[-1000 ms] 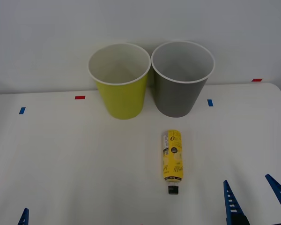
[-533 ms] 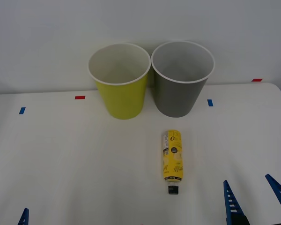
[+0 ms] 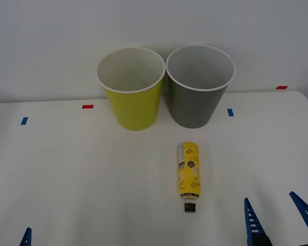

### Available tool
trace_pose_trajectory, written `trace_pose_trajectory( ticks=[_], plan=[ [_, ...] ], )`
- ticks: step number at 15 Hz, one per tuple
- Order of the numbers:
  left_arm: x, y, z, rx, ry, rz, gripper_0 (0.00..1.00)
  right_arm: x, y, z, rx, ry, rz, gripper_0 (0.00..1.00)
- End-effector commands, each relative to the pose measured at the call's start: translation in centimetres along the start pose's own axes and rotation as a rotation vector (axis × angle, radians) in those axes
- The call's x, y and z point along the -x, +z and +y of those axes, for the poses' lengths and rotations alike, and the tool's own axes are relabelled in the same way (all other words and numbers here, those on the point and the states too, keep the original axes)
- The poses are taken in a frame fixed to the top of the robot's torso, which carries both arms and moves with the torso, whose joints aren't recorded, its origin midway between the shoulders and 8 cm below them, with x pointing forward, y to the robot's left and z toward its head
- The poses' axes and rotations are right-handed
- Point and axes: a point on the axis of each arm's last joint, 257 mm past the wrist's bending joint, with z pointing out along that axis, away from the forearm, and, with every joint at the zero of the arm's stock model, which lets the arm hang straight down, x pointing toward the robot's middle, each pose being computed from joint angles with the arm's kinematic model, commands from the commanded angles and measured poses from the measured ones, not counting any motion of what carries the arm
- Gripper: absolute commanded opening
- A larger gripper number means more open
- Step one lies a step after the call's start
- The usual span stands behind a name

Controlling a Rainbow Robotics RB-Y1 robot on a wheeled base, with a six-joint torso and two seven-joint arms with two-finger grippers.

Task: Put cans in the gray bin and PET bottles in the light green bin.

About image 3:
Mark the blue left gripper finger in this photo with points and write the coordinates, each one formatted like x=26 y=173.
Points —
x=26 y=239

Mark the yellow label plastic bottle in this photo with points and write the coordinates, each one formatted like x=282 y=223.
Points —
x=190 y=174

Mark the grey plastic bin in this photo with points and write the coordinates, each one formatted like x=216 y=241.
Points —
x=195 y=107

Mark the yellow-green plastic bin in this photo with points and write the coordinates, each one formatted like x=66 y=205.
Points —
x=133 y=110

